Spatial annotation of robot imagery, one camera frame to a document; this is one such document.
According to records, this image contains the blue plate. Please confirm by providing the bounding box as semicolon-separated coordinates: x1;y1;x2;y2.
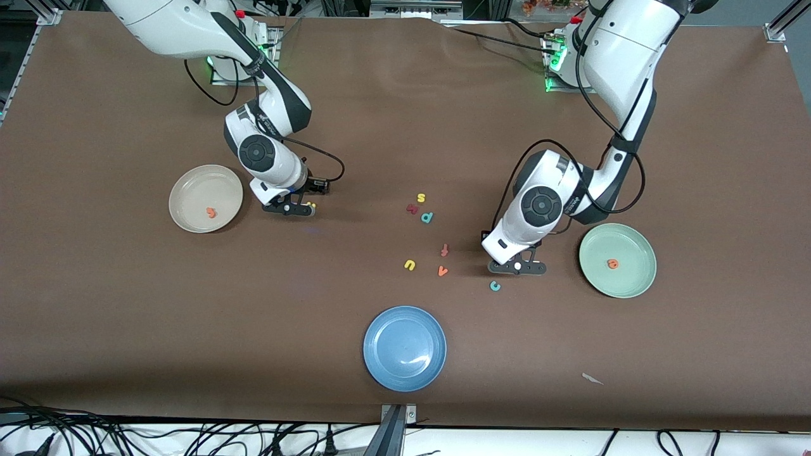
363;306;447;392

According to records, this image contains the beige plate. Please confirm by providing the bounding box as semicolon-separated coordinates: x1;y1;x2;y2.
169;165;244;234

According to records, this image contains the green plate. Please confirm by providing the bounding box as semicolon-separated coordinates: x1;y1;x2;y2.
578;223;658;299

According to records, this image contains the grey metal frame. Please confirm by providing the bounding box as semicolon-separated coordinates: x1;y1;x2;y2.
369;0;464;18

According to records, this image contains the aluminium frame profile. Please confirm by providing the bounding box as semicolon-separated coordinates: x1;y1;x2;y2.
0;0;64;124
763;0;811;44

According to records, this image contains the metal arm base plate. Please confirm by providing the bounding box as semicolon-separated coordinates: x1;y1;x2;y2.
542;32;580;93
209;27;281;86

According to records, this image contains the brown table cover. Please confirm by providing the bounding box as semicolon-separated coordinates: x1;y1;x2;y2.
0;11;811;433

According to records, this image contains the black cable to arm base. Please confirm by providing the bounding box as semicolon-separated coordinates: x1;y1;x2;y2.
451;27;551;49
504;18;561;40

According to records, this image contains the grey metal bracket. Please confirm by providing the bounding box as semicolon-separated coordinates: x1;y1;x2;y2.
364;404;418;456

